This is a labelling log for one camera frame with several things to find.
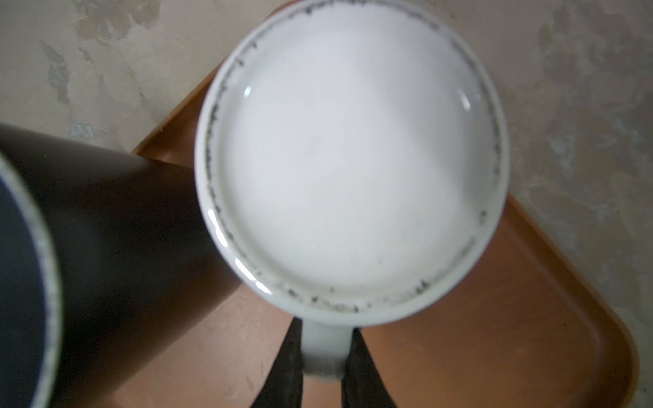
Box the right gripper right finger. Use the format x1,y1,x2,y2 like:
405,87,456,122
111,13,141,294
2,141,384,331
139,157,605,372
341,328,397,408

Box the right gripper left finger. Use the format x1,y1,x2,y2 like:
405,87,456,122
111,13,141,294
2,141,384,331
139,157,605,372
251,318,304,408

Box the brown plastic tray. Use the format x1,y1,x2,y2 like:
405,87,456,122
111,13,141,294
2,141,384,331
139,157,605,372
99,0,641,408

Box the black mug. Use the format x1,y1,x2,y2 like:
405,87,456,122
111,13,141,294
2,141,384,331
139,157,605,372
1,125,238,407

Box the white mug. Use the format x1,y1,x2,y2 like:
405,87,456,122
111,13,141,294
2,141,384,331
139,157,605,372
194,1,510,380

